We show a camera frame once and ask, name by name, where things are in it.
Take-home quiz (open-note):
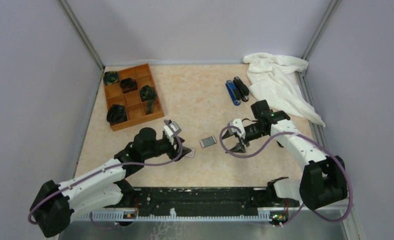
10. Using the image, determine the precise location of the dark rolled tie front right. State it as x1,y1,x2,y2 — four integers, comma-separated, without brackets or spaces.
106,104,128,125

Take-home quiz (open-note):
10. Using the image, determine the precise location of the red white staple box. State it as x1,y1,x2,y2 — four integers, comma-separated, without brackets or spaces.
185,148,195,158

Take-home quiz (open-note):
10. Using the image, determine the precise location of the dark rolled tie front left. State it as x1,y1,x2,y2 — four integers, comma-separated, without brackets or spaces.
103,71,120,86

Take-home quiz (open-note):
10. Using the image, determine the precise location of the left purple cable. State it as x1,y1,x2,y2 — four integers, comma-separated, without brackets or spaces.
28,123,184,231

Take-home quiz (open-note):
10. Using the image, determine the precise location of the dark rolled tie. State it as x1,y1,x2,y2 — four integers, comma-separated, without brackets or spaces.
106,104,128,125
120,77,138,94
140,85,157,102
103,71,120,86

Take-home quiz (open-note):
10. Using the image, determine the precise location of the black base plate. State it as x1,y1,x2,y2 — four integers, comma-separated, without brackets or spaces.
113,187,300,217

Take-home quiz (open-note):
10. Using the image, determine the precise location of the purple cable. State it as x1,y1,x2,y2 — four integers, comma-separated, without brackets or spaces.
219,125,354,228
28,123,184,231

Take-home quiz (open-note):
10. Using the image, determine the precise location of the black stapler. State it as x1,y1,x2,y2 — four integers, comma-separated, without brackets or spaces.
233,76,250,102

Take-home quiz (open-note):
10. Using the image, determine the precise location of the dark rolled tie middle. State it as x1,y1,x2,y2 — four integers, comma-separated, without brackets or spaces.
120,77,138,94

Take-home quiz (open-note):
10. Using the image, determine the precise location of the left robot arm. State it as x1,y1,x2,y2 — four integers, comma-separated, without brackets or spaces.
28,123,191,238

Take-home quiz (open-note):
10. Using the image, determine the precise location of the dark rolled tie back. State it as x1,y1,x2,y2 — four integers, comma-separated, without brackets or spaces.
140,85,157,102

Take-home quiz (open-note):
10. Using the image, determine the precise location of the white towel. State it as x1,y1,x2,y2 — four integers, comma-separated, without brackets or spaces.
242,52,325,127

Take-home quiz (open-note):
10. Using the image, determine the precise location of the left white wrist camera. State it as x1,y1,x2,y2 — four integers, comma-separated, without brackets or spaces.
163,119,182,145

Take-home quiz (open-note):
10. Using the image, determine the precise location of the orange wooden divided tray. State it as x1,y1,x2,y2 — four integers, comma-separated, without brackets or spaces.
103,64,164,131

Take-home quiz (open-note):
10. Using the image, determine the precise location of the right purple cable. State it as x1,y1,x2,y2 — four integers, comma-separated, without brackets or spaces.
219,125,354,228

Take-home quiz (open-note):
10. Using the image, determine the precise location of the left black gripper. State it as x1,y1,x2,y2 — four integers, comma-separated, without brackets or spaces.
143,135,192,161

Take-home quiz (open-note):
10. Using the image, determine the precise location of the aluminium frame rail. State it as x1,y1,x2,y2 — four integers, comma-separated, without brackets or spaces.
44,187,363,240

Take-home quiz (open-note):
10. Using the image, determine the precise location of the blue stapler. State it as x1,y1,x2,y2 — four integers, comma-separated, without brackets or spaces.
225,79,241,106

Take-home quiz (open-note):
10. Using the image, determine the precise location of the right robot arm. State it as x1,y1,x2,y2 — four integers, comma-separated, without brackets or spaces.
220,100,350,210

